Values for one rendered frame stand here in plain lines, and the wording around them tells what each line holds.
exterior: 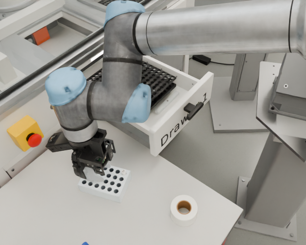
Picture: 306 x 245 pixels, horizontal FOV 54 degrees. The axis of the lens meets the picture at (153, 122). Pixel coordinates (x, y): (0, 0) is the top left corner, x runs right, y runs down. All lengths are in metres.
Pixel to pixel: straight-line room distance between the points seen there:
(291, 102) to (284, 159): 0.25
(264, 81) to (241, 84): 0.84
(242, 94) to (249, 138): 0.31
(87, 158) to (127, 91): 0.23
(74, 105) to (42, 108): 0.38
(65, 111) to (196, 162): 1.32
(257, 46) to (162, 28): 0.15
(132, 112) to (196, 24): 0.19
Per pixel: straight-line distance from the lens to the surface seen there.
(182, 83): 0.99
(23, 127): 0.89
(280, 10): 0.45
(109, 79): 0.55
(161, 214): 0.83
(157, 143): 0.81
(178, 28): 0.49
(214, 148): 1.89
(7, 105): 0.87
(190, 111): 0.83
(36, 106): 0.92
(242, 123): 2.00
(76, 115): 0.59
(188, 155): 1.85
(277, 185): 1.36
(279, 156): 1.19
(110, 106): 0.55
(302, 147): 1.03
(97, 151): 0.69
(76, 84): 0.56
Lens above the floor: 1.53
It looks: 50 degrees down
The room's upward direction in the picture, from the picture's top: 4 degrees counter-clockwise
